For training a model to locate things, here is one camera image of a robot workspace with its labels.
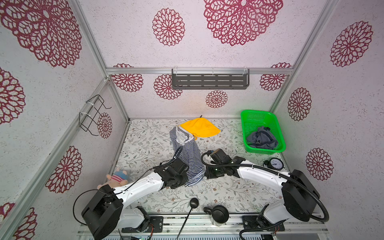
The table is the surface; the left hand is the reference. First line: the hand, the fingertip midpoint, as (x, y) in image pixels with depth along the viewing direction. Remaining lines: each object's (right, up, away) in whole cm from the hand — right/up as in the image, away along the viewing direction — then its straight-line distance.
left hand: (186, 182), depth 84 cm
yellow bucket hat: (+10, +32, +29) cm, 44 cm away
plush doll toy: (-37, +2, -1) cm, 37 cm away
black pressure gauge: (+55, +9, +8) cm, 56 cm away
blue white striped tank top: (0, +17, +17) cm, 24 cm away
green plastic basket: (+52, +38, +35) cm, 73 cm away
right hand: (+10, +5, 0) cm, 11 cm away
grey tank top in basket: (+49, +24, +13) cm, 57 cm away
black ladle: (+4, -10, -4) cm, 12 cm away
